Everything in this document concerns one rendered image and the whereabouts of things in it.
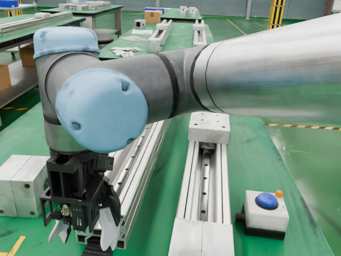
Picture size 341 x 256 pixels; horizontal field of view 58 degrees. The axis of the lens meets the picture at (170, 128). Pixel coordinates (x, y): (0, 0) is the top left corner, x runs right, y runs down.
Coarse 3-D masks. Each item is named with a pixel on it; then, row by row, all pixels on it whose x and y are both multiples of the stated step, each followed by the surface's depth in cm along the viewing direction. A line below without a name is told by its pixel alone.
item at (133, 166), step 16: (144, 128) 96; (160, 128) 90; (144, 144) 80; (160, 144) 93; (128, 160) 78; (144, 160) 73; (112, 176) 71; (128, 176) 67; (144, 176) 71; (128, 192) 62; (144, 192) 73; (128, 208) 58; (96, 224) 59; (128, 224) 59; (80, 240) 60; (128, 240) 60
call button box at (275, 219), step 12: (252, 192) 67; (264, 192) 68; (252, 204) 64; (240, 216) 66; (252, 216) 61; (264, 216) 61; (276, 216) 61; (288, 216) 61; (252, 228) 63; (264, 228) 62; (276, 228) 62
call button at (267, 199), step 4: (260, 196) 64; (264, 196) 64; (268, 196) 64; (272, 196) 64; (260, 200) 63; (264, 200) 63; (268, 200) 63; (272, 200) 63; (276, 200) 63; (264, 204) 62; (268, 204) 62; (272, 204) 62; (276, 204) 63
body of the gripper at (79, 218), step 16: (48, 160) 39; (64, 160) 42; (80, 160) 41; (48, 176) 40; (64, 176) 40; (80, 176) 42; (96, 176) 47; (48, 192) 43; (64, 192) 41; (80, 192) 42; (96, 192) 44; (64, 208) 44; (80, 208) 42; (96, 208) 46; (64, 224) 44; (80, 224) 43
